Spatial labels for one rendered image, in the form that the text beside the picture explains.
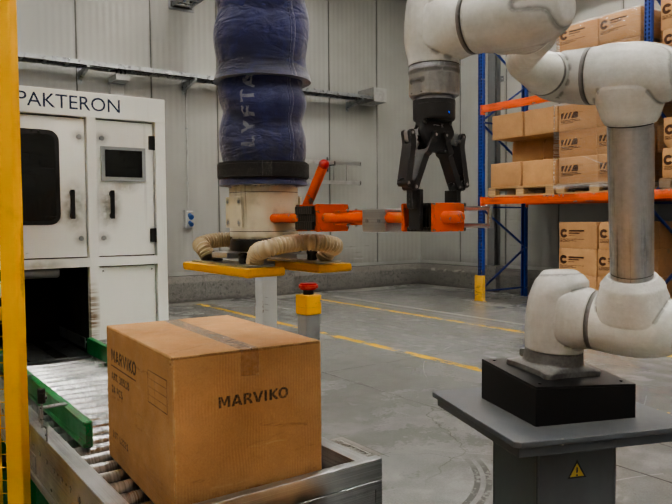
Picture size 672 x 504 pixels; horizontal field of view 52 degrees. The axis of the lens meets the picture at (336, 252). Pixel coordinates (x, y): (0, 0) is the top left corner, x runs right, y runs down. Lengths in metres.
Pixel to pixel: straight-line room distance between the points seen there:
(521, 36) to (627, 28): 8.44
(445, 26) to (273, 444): 1.09
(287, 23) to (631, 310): 1.06
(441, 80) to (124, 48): 10.02
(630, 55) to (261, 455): 1.26
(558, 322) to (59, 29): 9.70
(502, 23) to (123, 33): 10.17
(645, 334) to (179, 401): 1.11
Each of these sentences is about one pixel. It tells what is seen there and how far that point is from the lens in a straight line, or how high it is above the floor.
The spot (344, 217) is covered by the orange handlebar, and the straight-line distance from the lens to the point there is 1.38.
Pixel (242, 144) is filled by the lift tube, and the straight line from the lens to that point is 1.62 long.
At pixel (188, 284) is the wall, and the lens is 11.02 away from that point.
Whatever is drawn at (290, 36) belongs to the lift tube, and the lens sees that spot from 1.67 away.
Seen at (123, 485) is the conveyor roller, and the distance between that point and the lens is 2.05.
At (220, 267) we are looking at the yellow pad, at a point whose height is 1.15.
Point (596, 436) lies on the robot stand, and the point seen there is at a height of 0.75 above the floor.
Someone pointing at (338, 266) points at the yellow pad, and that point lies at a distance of 1.63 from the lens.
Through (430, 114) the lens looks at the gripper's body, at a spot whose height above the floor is 1.44.
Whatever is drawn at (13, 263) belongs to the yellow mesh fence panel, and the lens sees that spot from 2.22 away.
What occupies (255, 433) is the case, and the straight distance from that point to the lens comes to 1.76.
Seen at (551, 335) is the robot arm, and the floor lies 0.96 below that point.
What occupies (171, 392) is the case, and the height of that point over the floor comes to 0.87.
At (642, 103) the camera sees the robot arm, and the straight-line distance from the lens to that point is 1.65.
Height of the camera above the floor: 1.26
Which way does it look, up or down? 3 degrees down
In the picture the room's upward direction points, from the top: straight up
